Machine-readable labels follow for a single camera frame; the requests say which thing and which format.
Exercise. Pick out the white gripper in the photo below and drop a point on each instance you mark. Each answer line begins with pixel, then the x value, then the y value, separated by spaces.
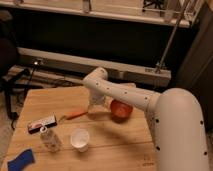
pixel 96 102

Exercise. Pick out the clear plastic bottle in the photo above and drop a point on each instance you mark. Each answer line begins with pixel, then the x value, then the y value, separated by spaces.
pixel 50 139

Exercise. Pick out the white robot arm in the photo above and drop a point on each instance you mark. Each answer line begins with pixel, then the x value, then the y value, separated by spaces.
pixel 179 128

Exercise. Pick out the orange bowl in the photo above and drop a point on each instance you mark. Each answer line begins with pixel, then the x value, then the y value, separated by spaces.
pixel 120 110

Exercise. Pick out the white paper cup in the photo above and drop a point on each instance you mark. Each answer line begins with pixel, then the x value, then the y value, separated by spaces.
pixel 79 139

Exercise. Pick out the black rectangular box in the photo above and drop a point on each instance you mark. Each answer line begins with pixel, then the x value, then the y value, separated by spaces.
pixel 35 126

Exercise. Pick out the white baseboard heater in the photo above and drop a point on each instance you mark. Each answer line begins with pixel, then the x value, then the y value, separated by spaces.
pixel 85 65

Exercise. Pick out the metal pole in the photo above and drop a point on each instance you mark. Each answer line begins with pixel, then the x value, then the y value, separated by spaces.
pixel 159 65

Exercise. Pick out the blue sponge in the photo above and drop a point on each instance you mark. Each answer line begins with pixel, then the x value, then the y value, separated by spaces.
pixel 21 161

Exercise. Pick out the black office chair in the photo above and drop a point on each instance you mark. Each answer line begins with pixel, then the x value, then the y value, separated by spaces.
pixel 9 57

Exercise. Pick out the orange handled tool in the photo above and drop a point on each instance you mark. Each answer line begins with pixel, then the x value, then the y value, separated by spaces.
pixel 72 115

